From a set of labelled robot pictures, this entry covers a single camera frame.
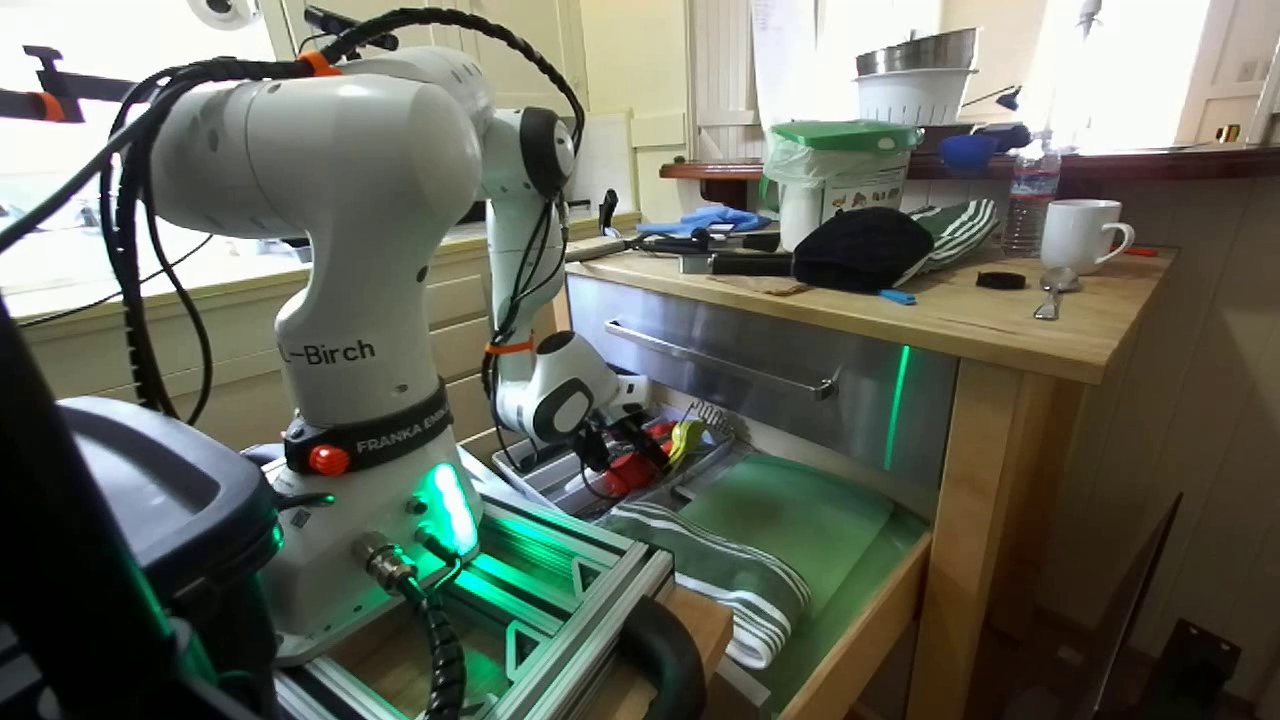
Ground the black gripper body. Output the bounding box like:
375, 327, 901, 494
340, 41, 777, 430
571, 404, 639, 473

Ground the steel front drawer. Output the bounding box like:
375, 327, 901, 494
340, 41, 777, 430
563, 270, 960, 515

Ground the wooden drawer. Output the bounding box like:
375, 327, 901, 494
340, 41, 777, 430
458, 375, 936, 720

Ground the wooden kitchen cabinet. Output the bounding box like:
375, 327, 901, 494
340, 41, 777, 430
563, 239, 1180, 720

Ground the blue object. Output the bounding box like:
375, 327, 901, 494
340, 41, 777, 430
931, 118, 1037, 177

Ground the green cutting mat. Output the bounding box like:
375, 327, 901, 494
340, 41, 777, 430
664, 449, 931, 711

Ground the black curved tube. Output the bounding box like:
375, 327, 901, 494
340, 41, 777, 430
618, 597, 714, 720

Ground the blue cloth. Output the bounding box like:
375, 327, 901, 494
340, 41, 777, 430
638, 198, 768, 249

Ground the red round button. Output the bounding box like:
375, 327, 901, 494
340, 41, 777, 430
304, 440, 355, 484

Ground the black cap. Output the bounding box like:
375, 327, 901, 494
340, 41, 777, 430
788, 203, 942, 296

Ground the white container with green lid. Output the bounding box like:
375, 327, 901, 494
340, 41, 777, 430
760, 114, 928, 257

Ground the metal bottle opener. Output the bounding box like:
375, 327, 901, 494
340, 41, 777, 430
1027, 265, 1089, 322

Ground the black plastic case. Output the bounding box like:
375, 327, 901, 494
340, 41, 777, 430
0, 296, 287, 720

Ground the clear plastic water bottle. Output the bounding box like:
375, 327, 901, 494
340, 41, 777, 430
1005, 129, 1067, 261

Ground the steel bowl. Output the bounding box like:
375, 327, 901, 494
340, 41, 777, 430
854, 25, 980, 79

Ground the white mug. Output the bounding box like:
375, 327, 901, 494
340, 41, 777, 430
1037, 194, 1142, 280

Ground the black clip lamp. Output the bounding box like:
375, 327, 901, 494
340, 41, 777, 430
958, 79, 1027, 114

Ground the dark leaning panel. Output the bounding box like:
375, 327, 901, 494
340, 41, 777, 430
1084, 487, 1192, 720

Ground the black floor socket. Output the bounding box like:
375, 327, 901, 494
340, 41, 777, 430
1155, 617, 1250, 699

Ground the black clamp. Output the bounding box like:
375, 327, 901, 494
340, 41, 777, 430
0, 41, 181, 129

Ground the aluminium profile frame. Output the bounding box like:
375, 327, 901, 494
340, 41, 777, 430
272, 494, 682, 720

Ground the long black utensil handle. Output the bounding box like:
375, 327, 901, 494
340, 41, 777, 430
710, 242, 806, 280

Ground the black corrugated cable hose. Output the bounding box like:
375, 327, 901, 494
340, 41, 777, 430
362, 534, 472, 720

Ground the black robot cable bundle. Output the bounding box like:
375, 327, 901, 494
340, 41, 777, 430
0, 3, 592, 421

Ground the white wall outlet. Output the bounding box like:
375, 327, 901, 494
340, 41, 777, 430
1190, 88, 1280, 153

